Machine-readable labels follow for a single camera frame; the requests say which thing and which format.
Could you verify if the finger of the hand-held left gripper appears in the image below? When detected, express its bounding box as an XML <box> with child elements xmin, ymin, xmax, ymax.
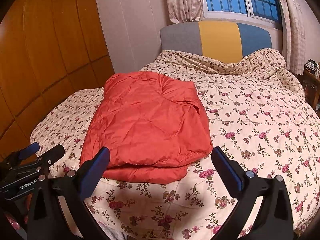
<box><xmin>15</xmin><ymin>142</ymin><xmax>40</xmax><ymax>161</ymax></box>
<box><xmin>37</xmin><ymin>144</ymin><xmax>65</xmax><ymax>168</ymax></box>

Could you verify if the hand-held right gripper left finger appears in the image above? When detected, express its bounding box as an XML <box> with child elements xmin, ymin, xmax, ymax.
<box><xmin>26</xmin><ymin>147</ymin><xmax>111</xmax><ymax>240</ymax></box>

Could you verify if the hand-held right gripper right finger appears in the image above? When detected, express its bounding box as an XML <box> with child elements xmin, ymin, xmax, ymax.
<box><xmin>211</xmin><ymin>146</ymin><xmax>293</xmax><ymax>240</ymax></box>

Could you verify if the orange puffer jacket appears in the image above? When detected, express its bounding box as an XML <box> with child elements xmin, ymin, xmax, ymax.
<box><xmin>80</xmin><ymin>70</ymin><xmax>213</xmax><ymax>182</ymax></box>

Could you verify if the floral quilted blanket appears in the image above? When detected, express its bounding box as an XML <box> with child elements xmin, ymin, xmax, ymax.
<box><xmin>30</xmin><ymin>48</ymin><xmax>320</xmax><ymax>240</ymax></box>

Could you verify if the wooden wardrobe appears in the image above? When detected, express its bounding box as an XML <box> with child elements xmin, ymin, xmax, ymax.
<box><xmin>0</xmin><ymin>0</ymin><xmax>115</xmax><ymax>165</ymax></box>

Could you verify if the wooden side desk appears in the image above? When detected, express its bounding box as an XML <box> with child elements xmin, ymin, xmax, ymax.
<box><xmin>301</xmin><ymin>67</ymin><xmax>320</xmax><ymax>113</ymax></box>

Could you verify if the grey yellow blue headboard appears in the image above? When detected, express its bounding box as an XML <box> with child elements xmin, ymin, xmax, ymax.
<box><xmin>160</xmin><ymin>21</ymin><xmax>273</xmax><ymax>64</ymax></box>

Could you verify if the dark patterned box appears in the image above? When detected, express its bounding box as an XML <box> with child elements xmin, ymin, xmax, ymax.
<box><xmin>304</xmin><ymin>59</ymin><xmax>320</xmax><ymax>75</ymax></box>

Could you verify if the long patterned curtain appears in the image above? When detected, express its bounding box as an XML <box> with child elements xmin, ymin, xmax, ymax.
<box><xmin>271</xmin><ymin>0</ymin><xmax>307</xmax><ymax>74</ymax></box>

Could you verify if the short patterned curtain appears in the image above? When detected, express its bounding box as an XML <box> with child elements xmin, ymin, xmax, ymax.
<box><xmin>164</xmin><ymin>0</ymin><xmax>205</xmax><ymax>23</ymax></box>

